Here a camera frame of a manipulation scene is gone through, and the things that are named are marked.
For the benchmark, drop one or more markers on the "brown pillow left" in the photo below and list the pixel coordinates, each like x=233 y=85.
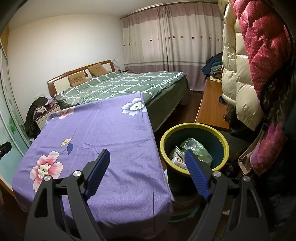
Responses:
x=77 y=79

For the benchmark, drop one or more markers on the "wooden low cabinet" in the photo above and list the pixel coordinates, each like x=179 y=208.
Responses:
x=211 y=111

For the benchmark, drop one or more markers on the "purple floral tablecloth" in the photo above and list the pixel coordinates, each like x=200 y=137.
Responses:
x=133 y=199

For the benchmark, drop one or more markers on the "cream puffer jacket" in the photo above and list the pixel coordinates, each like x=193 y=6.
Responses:
x=237 y=86

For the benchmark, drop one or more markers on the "sliding wardrobe door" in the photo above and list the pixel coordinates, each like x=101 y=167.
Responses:
x=12 y=128

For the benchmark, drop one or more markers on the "white nightstand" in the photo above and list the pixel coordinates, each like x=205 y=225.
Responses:
x=42 y=119

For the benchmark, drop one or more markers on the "green plaid bed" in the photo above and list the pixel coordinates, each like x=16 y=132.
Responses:
x=162 y=91

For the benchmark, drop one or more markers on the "pink floral fabric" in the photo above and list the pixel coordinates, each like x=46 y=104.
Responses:
x=268 y=149

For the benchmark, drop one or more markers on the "white cosmetic tube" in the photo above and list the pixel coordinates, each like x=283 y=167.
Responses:
x=176 y=152

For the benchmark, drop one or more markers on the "pile of folded clothes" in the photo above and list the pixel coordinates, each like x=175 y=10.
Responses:
x=213 y=65

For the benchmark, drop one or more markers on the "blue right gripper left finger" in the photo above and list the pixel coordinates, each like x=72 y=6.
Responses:
x=94 y=172

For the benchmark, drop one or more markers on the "wooden headboard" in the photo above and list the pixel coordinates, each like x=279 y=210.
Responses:
x=61 y=82

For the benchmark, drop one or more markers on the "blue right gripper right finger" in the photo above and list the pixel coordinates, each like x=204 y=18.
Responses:
x=200 y=173

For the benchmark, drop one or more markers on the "white pill bottle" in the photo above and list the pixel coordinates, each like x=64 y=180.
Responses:
x=179 y=162

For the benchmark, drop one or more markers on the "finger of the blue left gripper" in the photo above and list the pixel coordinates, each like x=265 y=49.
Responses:
x=4 y=149

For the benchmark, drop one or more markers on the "green capped plastic bottle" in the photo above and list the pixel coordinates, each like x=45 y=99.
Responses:
x=198 y=149

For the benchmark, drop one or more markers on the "black clothes pile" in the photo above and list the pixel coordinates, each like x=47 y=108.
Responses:
x=38 y=108

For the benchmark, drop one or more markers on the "yellow rimmed dark trash bin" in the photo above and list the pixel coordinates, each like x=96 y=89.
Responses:
x=180 y=182

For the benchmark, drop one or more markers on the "brown pillow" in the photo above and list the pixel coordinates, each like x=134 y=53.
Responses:
x=97 y=70
x=77 y=79

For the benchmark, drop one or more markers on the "pink white curtain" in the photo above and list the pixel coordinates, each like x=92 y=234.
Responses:
x=173 y=37

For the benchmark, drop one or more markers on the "brown pillow right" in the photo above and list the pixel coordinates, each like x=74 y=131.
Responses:
x=97 y=70

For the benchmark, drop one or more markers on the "red dotted quilted jacket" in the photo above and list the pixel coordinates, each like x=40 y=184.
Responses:
x=265 y=37

